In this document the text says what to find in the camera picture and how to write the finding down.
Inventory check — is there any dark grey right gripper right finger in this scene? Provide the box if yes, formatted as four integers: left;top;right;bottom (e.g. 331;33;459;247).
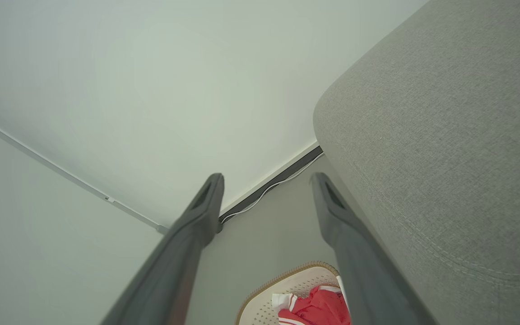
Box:
310;172;437;325

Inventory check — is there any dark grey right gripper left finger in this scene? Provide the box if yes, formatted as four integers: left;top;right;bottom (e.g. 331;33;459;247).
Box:
100;173;225;325

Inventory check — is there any red jersey with white trim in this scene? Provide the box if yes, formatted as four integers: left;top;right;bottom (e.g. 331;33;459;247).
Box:
278;284;352;325

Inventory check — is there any white cloth with label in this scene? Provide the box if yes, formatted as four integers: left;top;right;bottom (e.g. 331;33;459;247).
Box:
272;292;297;312

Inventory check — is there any cream perforated laundry basket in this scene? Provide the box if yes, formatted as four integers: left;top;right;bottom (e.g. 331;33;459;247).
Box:
235;261;348;325

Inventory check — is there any black baseboard strip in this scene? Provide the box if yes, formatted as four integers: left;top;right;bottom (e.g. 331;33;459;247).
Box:
218;145;324;224

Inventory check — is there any grey wall cable conduit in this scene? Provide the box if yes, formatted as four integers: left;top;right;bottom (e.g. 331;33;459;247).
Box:
0;111;169;234

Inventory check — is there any white floor cable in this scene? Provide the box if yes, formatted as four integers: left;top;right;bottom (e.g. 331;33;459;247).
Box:
221;153;325;224

